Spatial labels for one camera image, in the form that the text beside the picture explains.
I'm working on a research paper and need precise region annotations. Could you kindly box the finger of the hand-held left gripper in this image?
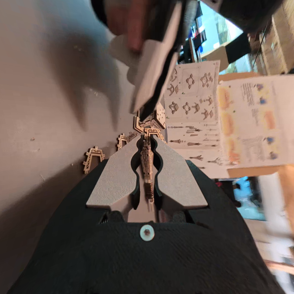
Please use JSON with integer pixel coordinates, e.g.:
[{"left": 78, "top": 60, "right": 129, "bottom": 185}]
[
  {"left": 139, "top": 53, "right": 179, "bottom": 122},
  {"left": 130, "top": 2, "right": 183, "bottom": 113}
]

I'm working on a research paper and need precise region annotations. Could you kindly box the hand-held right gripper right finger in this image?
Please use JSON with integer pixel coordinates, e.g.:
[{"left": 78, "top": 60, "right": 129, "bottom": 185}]
[{"left": 152, "top": 136, "right": 209, "bottom": 210}]

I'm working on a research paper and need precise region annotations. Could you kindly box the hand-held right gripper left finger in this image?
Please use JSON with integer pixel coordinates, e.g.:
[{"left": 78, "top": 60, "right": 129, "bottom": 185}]
[{"left": 86, "top": 136, "right": 141, "bottom": 210}]

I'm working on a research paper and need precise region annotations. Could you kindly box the wooden tower spire model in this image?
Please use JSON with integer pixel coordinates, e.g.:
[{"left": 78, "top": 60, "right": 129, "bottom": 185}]
[{"left": 141, "top": 134, "right": 155, "bottom": 212}]

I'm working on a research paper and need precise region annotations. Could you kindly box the person's left hand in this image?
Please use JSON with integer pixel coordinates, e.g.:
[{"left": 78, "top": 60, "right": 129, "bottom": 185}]
[{"left": 106, "top": 0, "right": 150, "bottom": 53}]

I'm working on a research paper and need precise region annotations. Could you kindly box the wooden tower base model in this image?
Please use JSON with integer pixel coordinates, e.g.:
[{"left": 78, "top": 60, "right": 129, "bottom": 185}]
[{"left": 133, "top": 102, "right": 166, "bottom": 134}]

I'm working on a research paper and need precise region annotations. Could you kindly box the folded instruction leaflet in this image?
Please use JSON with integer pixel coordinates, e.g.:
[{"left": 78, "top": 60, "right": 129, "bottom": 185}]
[{"left": 164, "top": 60, "right": 230, "bottom": 179}]

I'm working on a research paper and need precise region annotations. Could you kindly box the large illustrated instruction sheet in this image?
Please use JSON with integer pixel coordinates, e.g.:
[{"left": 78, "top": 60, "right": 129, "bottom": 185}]
[{"left": 217, "top": 75, "right": 294, "bottom": 170}]

